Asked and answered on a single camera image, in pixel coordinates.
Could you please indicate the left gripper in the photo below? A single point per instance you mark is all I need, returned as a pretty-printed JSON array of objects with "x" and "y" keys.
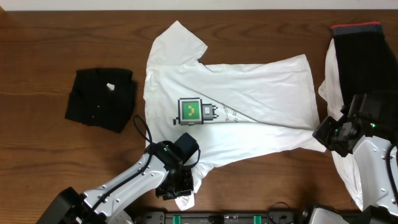
[{"x": 175, "y": 190}]

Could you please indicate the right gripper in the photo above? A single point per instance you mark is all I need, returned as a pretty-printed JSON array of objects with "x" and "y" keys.
[{"x": 321, "y": 134}]

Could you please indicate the white robot-print t-shirt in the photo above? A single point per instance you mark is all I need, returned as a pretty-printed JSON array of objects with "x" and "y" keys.
[{"x": 234, "y": 111}]

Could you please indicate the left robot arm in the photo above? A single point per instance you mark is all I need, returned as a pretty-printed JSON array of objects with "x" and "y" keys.
[{"x": 162, "y": 168}]

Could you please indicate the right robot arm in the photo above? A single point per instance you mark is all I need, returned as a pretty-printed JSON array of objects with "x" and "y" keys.
[{"x": 368, "y": 131}]

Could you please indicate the white garment under pile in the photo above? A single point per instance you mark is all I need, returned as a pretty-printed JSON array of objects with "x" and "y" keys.
[{"x": 330, "y": 91}]

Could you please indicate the black garment with red trim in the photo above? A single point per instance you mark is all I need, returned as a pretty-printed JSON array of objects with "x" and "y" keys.
[{"x": 366, "y": 64}]

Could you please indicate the folded black shirt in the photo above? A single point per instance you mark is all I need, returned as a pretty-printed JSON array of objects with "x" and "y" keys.
[{"x": 103, "y": 97}]

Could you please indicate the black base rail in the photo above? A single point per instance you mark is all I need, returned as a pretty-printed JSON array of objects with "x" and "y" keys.
[{"x": 280, "y": 213}]

